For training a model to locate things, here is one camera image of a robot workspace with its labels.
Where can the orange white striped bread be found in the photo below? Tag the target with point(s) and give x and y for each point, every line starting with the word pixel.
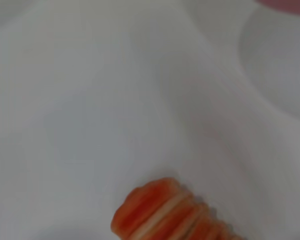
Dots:
pixel 170 215

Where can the pink plastic bowl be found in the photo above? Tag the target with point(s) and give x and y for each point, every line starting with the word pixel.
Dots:
pixel 285 6

